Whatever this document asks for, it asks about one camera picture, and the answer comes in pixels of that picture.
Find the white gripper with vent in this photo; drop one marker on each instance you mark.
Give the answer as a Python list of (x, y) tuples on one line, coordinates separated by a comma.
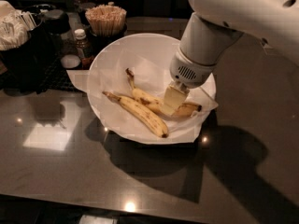
[(188, 70)]

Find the straight spotted yellow banana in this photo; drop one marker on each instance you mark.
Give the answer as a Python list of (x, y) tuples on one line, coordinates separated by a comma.
[(154, 103)]

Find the curved yellow banana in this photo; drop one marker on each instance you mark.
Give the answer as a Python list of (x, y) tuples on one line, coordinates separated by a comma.
[(154, 123)]

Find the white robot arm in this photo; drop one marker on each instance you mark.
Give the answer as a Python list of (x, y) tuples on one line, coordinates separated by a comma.
[(214, 26)]

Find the white bowl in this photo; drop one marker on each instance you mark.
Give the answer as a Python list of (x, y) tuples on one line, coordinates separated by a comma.
[(149, 46)]

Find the white paper liner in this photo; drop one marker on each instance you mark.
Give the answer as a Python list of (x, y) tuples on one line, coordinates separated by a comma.
[(152, 76)]

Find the black chopstick holder cup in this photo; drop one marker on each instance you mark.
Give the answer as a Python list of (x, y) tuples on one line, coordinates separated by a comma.
[(100, 42)]

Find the small brown sauce bottle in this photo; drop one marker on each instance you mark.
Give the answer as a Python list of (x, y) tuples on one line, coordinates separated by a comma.
[(84, 48)]

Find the dark jar behind chopsticks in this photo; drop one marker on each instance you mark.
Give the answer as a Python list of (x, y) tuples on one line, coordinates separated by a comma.
[(82, 8)]

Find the black grid mat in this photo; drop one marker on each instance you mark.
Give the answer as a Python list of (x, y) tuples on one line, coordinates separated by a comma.
[(56, 78)]

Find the glass shaker with black lid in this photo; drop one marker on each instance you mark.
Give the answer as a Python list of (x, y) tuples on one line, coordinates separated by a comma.
[(57, 25)]

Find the black condiment caddy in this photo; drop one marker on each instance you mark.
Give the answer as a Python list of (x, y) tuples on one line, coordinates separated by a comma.
[(28, 62)]

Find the white paper napkins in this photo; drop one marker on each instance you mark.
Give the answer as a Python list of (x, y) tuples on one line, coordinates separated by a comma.
[(15, 26)]

